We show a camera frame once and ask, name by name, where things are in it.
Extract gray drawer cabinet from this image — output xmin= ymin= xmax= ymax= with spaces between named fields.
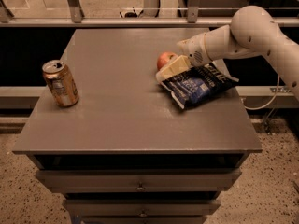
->
xmin=14 ymin=29 xmax=262 ymax=224

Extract gold soda can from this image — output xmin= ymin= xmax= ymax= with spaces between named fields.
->
xmin=42 ymin=60 xmax=79 ymax=107

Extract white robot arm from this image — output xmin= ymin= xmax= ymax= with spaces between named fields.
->
xmin=156 ymin=6 xmax=299 ymax=99

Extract lower gray drawer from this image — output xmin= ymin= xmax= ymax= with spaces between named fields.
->
xmin=64 ymin=200 xmax=221 ymax=217

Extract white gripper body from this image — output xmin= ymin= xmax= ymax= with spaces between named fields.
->
xmin=177 ymin=33 xmax=212 ymax=66

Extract metal glass railing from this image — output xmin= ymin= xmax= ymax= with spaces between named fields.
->
xmin=0 ymin=0 xmax=299 ymax=28

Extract gray drawer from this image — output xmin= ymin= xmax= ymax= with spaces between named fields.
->
xmin=64 ymin=200 xmax=221 ymax=217
xmin=36 ymin=169 xmax=241 ymax=193

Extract blue chip bag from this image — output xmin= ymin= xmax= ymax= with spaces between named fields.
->
xmin=159 ymin=62 xmax=238 ymax=109

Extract white cable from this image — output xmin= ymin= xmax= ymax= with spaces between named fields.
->
xmin=244 ymin=75 xmax=281 ymax=111

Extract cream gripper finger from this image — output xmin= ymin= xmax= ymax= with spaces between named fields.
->
xmin=156 ymin=55 xmax=192 ymax=82

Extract red apple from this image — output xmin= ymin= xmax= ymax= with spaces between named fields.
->
xmin=156 ymin=51 xmax=177 ymax=70

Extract upper gray drawer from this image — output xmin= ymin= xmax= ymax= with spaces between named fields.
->
xmin=36 ymin=169 xmax=241 ymax=193

